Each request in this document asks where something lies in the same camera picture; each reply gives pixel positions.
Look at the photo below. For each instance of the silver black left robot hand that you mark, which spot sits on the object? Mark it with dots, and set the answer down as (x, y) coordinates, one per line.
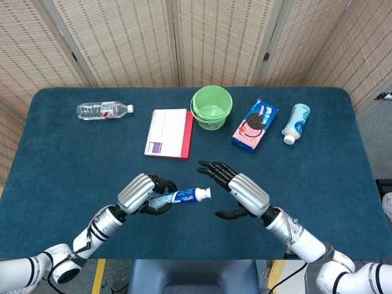
(134, 191)

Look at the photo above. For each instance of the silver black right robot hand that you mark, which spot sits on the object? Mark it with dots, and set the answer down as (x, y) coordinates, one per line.
(248, 193)

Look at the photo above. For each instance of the blue white toothpaste tube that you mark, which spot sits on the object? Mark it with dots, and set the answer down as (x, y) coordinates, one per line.
(186, 196)

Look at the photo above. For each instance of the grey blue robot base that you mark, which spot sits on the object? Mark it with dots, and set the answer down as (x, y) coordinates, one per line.
(193, 275)

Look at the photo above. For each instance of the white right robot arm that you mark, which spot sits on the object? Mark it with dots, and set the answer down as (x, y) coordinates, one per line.
(300, 235)

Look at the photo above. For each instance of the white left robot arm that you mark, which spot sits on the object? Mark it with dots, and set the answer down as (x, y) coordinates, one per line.
(101, 229)

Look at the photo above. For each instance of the blue pink cookie box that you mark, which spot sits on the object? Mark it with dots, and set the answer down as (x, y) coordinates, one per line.
(254, 130)

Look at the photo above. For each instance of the dark blue table cloth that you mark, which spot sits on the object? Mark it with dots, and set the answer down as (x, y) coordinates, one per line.
(76, 159)

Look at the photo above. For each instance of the white red spiral notebook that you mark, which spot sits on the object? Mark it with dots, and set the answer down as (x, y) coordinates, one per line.
(167, 131)

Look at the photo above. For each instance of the green plastic bucket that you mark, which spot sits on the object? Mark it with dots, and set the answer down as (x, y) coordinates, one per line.
(211, 122)

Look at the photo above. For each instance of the white milk drink bottle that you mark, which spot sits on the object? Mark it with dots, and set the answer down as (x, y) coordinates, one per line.
(298, 121)

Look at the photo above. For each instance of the clear plastic water bottle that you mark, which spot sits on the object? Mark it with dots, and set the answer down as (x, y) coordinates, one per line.
(92, 111)

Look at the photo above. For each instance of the white shoe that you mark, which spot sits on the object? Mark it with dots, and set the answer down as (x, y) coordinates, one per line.
(388, 205)

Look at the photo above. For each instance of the woven bamboo folding screen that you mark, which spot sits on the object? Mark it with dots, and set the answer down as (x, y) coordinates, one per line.
(122, 39)

